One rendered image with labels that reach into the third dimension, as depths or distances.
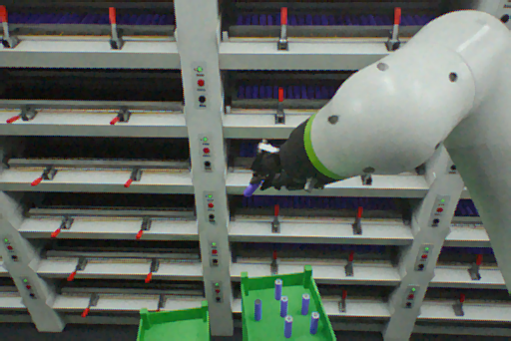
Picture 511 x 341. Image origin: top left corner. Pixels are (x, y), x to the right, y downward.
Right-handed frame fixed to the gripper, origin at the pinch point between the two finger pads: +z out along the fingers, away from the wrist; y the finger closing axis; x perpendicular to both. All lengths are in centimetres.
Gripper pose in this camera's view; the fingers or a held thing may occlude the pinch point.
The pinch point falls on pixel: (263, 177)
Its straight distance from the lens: 65.8
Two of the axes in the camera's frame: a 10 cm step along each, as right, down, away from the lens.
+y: 8.6, 4.7, 2.0
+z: -3.2, 1.9, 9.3
